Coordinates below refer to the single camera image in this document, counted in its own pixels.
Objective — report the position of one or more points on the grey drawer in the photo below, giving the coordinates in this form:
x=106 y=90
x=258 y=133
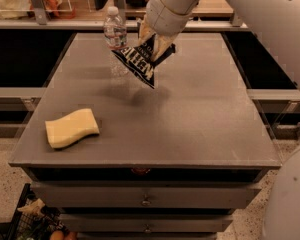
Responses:
x=79 y=195
x=146 y=223

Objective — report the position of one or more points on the lower grey drawer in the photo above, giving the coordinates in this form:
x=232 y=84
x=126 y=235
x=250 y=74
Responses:
x=146 y=223

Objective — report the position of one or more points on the black wire basket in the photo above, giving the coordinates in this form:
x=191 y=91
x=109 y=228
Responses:
x=33 y=220

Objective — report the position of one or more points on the upper grey drawer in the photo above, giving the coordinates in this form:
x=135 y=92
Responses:
x=79 y=195

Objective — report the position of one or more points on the grey drawer cabinet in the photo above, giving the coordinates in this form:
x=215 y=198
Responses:
x=196 y=126

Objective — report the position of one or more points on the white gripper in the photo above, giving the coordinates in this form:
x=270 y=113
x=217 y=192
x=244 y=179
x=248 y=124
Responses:
x=162 y=14

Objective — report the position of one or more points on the wooden shelf rack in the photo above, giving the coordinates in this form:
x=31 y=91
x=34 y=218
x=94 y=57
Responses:
x=207 y=16

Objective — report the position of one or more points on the yellow sponge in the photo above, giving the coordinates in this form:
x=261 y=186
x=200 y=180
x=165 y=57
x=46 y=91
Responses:
x=71 y=128

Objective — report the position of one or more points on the clear plastic water bottle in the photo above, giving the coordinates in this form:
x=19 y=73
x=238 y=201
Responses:
x=116 y=38

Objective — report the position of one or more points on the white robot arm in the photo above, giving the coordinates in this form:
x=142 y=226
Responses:
x=277 y=26

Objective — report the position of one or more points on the blue chip bag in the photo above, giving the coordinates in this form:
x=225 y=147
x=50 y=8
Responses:
x=138 y=60

